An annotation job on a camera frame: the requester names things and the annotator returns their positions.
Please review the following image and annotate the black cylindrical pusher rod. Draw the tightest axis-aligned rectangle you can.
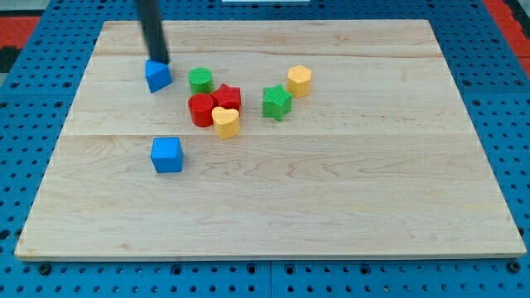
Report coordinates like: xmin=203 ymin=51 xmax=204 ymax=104
xmin=136 ymin=0 xmax=170 ymax=65

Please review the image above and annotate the blue triangle block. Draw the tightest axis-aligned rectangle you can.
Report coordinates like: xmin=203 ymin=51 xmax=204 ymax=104
xmin=145 ymin=60 xmax=173 ymax=93

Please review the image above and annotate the blue cube block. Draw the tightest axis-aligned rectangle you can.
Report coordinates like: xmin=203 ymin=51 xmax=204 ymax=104
xmin=150 ymin=137 xmax=184 ymax=173

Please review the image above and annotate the green cylinder block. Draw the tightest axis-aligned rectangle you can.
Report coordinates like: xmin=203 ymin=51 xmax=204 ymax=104
xmin=188 ymin=67 xmax=214 ymax=94

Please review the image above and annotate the red cylinder block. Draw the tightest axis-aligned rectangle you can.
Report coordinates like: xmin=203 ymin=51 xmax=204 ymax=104
xmin=188 ymin=93 xmax=215 ymax=127

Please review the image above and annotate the red star block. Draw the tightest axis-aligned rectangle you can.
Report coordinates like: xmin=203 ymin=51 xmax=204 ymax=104
xmin=210 ymin=84 xmax=241 ymax=111

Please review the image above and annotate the yellow heart block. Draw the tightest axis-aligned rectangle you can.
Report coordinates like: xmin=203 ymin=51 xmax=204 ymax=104
xmin=211 ymin=107 xmax=240 ymax=139

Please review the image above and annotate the green star block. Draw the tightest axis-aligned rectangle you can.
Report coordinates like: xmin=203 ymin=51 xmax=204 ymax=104
xmin=262 ymin=84 xmax=292 ymax=121

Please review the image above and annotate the yellow hexagon block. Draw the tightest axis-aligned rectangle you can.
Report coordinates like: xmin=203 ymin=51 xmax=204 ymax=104
xmin=287 ymin=65 xmax=311 ymax=98

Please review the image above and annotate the light wooden board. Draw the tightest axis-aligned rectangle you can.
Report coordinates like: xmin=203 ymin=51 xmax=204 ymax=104
xmin=15 ymin=19 xmax=527 ymax=262

